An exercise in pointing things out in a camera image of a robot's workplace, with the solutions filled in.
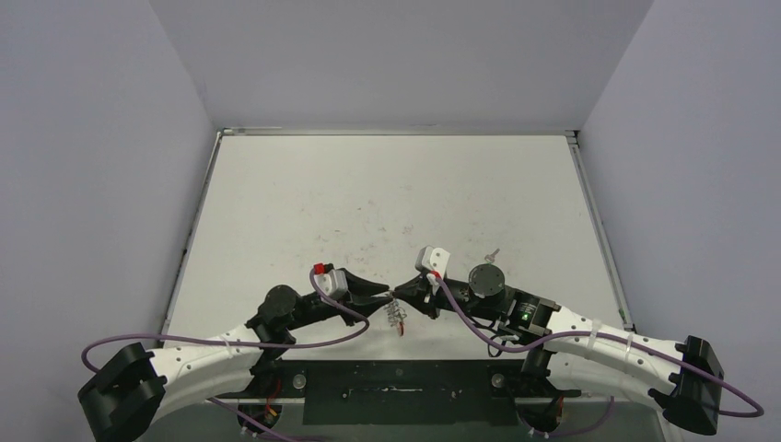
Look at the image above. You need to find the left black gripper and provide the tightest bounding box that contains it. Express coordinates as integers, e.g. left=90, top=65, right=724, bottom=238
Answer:
left=286, top=270, right=392, bottom=331

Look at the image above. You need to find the large keyring with red sleeve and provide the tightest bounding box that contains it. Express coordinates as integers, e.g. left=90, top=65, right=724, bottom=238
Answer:
left=383, top=295, right=406, bottom=337

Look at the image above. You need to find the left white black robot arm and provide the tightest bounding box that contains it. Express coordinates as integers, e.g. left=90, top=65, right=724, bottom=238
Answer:
left=77, top=264, right=392, bottom=441

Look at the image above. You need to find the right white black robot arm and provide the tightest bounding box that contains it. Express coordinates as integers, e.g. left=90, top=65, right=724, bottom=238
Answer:
left=393, top=264, right=724, bottom=436

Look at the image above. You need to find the green capped key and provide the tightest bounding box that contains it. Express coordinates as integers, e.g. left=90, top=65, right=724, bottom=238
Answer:
left=484, top=248, right=500, bottom=263

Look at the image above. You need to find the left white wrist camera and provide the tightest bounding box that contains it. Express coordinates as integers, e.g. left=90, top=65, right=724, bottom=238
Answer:
left=311, top=263, right=349, bottom=301

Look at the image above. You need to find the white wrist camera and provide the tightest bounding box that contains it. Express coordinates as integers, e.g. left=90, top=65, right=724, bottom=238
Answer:
left=414, top=246, right=451, bottom=278
left=311, top=263, right=349, bottom=301

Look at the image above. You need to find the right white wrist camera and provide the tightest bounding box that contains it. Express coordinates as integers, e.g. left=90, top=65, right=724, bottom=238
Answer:
left=414, top=246, right=451, bottom=278

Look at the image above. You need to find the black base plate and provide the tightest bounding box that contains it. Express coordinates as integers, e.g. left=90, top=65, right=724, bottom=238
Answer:
left=228, top=359, right=580, bottom=426

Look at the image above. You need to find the aluminium frame rail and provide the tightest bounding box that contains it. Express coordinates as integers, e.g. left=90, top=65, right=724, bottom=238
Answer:
left=126, top=359, right=677, bottom=405

